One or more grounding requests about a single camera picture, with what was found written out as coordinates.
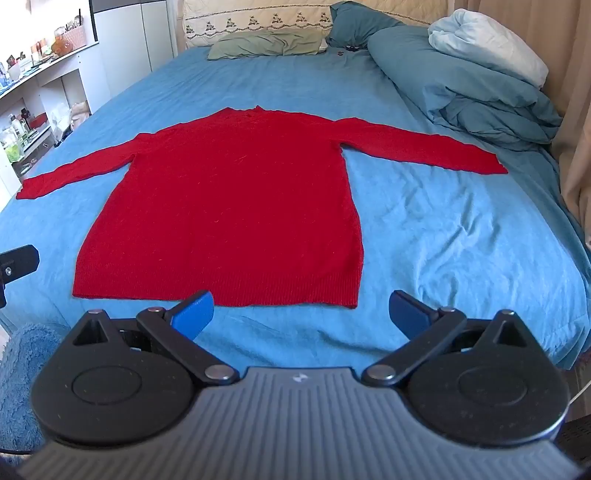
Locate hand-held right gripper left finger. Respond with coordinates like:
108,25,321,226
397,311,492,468
65,290,241,387

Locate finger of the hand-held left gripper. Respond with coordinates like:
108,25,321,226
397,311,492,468
0,244,40,308

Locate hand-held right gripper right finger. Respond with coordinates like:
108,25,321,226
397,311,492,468
362,290,540,387

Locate red towel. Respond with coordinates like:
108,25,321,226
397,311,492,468
16,105,509,309

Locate bed with blue sheet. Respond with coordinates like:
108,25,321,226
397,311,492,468
0,45,591,371

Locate blue fluffy rug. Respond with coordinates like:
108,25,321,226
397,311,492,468
0,322,71,454

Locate beige bag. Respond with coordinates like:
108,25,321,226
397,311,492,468
69,102,91,128

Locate white desk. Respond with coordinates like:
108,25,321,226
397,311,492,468
0,39,114,204

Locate pink wicker basket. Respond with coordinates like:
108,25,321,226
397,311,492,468
64,24,88,49

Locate teal bolster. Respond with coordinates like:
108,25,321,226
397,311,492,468
367,25,564,152

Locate beige curtain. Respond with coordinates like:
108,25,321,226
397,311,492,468
475,0,591,250

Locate white wardrobe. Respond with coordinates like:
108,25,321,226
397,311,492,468
90,0,178,100

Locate green pillow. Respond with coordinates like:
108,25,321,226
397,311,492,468
207,31,328,61

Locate light blue blanket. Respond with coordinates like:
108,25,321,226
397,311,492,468
427,9,549,89

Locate teal pillow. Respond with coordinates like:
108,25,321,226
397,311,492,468
329,1,416,49

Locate cream embroidered headboard cover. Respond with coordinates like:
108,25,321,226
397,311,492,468
182,0,448,49

